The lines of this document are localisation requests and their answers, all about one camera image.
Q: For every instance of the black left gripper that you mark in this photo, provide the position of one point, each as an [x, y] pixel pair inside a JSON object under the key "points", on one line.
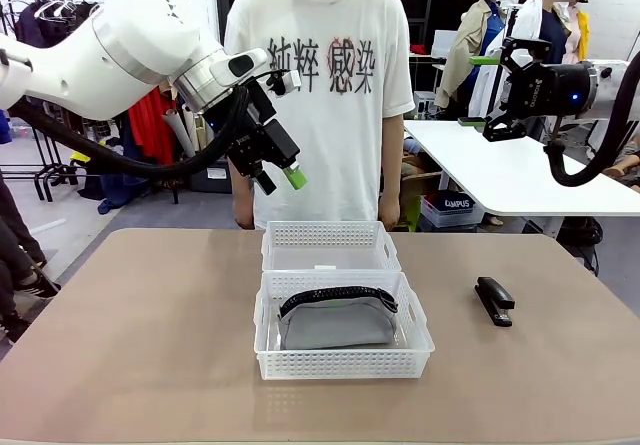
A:
{"points": [[270, 137]]}

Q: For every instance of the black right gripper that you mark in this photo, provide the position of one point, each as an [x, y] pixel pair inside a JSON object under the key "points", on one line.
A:
{"points": [[550, 90]]}

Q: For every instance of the grey zippered pencil case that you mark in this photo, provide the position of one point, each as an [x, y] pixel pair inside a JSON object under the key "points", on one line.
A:
{"points": [[335, 330]]}

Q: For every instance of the black stapler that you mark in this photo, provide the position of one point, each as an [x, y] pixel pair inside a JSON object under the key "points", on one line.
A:
{"points": [[495, 300]]}

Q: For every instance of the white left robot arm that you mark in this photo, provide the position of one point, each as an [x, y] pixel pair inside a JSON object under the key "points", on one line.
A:
{"points": [[125, 55]]}

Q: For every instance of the person's left forearm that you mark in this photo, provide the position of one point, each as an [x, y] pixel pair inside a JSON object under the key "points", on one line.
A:
{"points": [[393, 160]]}

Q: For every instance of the person's right forearm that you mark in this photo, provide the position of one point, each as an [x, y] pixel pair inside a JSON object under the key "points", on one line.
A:
{"points": [[241, 190]]}

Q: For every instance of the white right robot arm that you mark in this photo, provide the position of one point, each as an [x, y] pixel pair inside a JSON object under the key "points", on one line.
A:
{"points": [[617, 90]]}

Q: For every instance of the person's right hand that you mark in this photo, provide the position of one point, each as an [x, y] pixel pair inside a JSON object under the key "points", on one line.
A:
{"points": [[244, 216]]}

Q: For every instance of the person's left hand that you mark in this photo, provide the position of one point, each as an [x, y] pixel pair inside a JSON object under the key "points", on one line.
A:
{"points": [[391, 213]]}

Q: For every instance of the mannequin with beige coat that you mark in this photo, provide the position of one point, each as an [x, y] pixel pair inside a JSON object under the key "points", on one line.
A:
{"points": [[467, 50]]}

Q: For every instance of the background person navy top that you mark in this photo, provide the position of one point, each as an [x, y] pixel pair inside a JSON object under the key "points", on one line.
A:
{"points": [[552, 35]]}

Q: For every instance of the white hanging coat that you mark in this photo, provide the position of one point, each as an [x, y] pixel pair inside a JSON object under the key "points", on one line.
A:
{"points": [[529, 20]]}

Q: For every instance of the person torso white printed T-shirt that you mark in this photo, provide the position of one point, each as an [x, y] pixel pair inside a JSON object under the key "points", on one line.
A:
{"points": [[340, 140]]}

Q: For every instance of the grey storage bin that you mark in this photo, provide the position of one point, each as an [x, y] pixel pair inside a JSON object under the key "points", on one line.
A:
{"points": [[210, 182]]}

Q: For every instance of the white background table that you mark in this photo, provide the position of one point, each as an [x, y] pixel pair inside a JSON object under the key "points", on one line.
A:
{"points": [[500, 170]]}

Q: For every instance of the yellow hanging garment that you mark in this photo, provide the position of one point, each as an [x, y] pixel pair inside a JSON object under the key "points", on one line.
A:
{"points": [[582, 35]]}

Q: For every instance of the white perforated basket with stapler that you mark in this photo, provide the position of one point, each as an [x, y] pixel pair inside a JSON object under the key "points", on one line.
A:
{"points": [[325, 252]]}

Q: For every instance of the white basket sticker label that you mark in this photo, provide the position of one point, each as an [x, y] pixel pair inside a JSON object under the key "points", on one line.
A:
{"points": [[325, 267]]}

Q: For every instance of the beige cardboard tube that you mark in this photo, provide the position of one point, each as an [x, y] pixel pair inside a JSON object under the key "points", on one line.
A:
{"points": [[189, 120]]}

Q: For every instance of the grey cardboard tube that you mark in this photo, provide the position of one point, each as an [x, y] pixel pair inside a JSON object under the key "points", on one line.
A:
{"points": [[180, 135]]}

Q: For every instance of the seated background person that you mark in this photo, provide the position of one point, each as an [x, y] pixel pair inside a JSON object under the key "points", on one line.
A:
{"points": [[627, 162]]}

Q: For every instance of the green chair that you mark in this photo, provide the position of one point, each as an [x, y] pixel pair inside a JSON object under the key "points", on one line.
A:
{"points": [[414, 210]]}

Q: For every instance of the red hanging garment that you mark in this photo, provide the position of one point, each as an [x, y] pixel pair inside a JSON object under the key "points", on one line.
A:
{"points": [[150, 130]]}

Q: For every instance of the blue garment on floor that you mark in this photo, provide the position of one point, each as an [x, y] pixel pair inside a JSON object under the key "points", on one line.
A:
{"points": [[120, 195]]}

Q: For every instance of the black bag under table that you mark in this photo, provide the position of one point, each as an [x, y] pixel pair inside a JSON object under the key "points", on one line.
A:
{"points": [[582, 237]]}

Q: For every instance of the white perforated basket with pencil case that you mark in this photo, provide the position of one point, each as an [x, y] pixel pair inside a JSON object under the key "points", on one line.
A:
{"points": [[300, 365]]}

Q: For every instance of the yellow item under rack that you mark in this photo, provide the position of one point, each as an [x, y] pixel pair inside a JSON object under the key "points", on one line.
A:
{"points": [[79, 156]]}

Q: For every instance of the black and white sneaker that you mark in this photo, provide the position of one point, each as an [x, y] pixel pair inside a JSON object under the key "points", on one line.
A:
{"points": [[37, 287], [12, 327]]}

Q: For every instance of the bystander leg dark trousers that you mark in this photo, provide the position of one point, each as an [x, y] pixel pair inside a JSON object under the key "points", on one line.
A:
{"points": [[15, 235]]}

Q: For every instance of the dark navy hanging garment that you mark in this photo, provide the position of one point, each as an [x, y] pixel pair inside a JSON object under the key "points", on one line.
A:
{"points": [[35, 30]]}

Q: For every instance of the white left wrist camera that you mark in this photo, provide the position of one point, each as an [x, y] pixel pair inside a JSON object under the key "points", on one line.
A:
{"points": [[290, 81]]}

